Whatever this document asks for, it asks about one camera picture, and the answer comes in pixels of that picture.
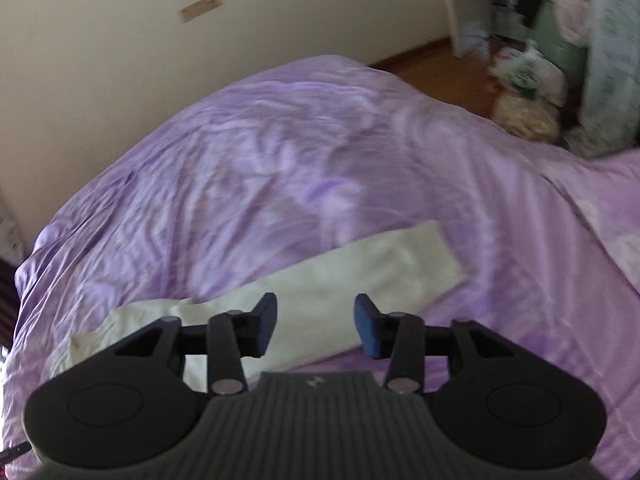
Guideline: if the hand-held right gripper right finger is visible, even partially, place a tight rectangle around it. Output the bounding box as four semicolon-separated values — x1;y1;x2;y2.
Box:
354;294;518;396

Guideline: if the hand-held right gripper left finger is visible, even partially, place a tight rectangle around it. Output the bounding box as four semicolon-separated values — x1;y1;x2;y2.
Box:
112;292;278;397

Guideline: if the white printed small garment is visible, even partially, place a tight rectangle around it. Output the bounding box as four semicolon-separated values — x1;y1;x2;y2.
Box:
70;220;466;393

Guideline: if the pink clothes pile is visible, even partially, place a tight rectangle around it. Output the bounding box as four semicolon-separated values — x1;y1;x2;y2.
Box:
542;0;593;46

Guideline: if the purple floral bed blanket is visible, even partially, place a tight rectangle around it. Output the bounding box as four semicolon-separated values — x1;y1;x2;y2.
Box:
0;55;640;480

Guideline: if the beige fluffy bundle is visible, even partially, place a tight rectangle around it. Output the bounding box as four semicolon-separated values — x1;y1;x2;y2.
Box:
492;92;561;143

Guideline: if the white green plastic bag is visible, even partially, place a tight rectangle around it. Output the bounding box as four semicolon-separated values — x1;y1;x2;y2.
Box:
492;40;568;106

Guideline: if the brown tape strip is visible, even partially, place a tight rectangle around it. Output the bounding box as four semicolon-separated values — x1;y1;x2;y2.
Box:
180;0;222;22

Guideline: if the green bin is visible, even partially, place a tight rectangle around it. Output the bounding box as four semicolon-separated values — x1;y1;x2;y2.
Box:
530;0;591;91

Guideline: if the white cabinet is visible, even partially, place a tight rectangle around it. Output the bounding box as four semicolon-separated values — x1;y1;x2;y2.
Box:
440;0;493;58

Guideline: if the pale floral quilt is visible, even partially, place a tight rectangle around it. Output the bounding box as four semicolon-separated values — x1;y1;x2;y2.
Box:
577;0;640;158

